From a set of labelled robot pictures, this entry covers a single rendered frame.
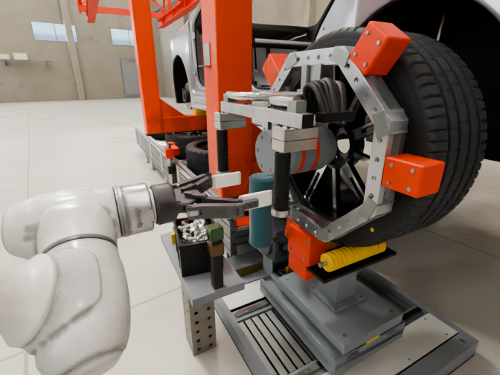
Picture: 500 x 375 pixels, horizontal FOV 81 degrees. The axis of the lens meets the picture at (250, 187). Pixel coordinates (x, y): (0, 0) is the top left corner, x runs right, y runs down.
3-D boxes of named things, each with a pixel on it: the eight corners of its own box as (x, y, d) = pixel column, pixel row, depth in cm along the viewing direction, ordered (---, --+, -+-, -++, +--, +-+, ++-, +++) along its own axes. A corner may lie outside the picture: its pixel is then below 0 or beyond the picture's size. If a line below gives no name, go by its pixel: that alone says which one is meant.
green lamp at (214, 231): (224, 239, 82) (224, 227, 81) (210, 243, 80) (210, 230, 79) (219, 234, 85) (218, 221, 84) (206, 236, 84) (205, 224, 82)
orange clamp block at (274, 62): (297, 72, 98) (287, 53, 101) (277, 72, 94) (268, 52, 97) (288, 88, 103) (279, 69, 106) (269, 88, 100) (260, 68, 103)
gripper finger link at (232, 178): (213, 189, 65) (212, 187, 66) (241, 184, 68) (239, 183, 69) (213, 176, 64) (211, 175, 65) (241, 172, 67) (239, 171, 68)
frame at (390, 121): (382, 265, 78) (425, 39, 59) (365, 272, 75) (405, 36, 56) (273, 197, 123) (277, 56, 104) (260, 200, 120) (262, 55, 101)
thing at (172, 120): (210, 129, 325) (209, 97, 313) (163, 133, 302) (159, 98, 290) (205, 127, 339) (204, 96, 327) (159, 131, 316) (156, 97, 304)
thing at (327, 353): (401, 338, 115) (406, 319, 112) (332, 380, 99) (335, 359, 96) (318, 270, 156) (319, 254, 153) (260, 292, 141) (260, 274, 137)
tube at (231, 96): (308, 103, 85) (311, 64, 81) (250, 106, 76) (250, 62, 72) (275, 100, 99) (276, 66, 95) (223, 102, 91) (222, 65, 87)
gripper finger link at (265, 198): (238, 196, 54) (239, 197, 53) (270, 189, 57) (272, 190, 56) (238, 210, 55) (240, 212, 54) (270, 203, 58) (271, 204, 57)
